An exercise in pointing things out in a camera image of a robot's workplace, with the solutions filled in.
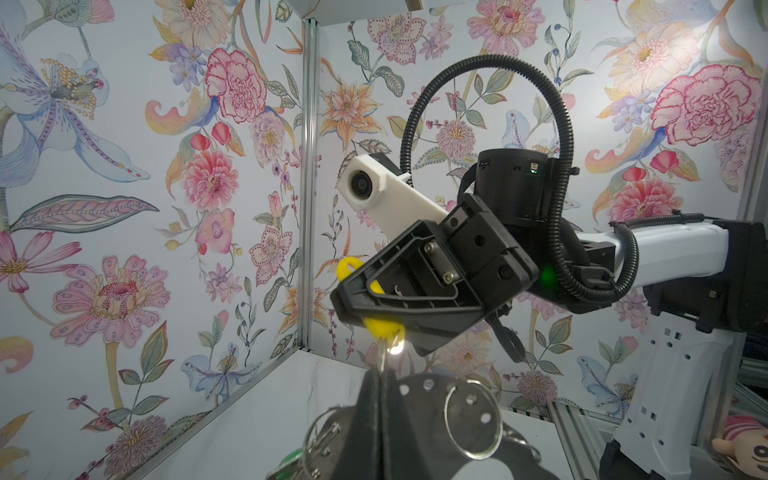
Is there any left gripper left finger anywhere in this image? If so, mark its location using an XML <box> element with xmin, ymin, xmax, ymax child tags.
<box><xmin>335</xmin><ymin>369</ymin><xmax>383</xmax><ymax>480</ymax></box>

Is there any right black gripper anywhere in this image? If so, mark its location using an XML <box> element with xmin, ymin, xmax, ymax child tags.
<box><xmin>331</xmin><ymin>193</ymin><xmax>540</xmax><ymax>354</ymax></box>

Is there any plush toy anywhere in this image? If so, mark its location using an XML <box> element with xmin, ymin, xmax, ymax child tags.
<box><xmin>712</xmin><ymin>415</ymin><xmax>768</xmax><ymax>479</ymax></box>

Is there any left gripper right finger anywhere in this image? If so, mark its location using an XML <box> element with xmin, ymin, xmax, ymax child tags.
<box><xmin>379</xmin><ymin>370</ymin><xmax>431</xmax><ymax>480</ymax></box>

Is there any yellow key tag front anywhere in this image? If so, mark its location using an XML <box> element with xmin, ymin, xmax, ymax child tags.
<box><xmin>336</xmin><ymin>256</ymin><xmax>405</xmax><ymax>352</ymax></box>

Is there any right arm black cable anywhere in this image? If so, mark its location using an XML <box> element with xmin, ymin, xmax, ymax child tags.
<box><xmin>399</xmin><ymin>53</ymin><xmax>640</xmax><ymax>304</ymax></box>

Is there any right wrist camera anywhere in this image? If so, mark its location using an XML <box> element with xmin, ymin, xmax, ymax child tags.
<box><xmin>337</xmin><ymin>153</ymin><xmax>448</xmax><ymax>240</ymax></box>

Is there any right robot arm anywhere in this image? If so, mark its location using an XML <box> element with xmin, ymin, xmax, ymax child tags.
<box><xmin>332</xmin><ymin>149</ymin><xmax>767</xmax><ymax>479</ymax></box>

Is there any dark green key tag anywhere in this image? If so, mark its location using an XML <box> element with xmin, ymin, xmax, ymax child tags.
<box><xmin>274</xmin><ymin>448</ymin><xmax>305</xmax><ymax>480</ymax></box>

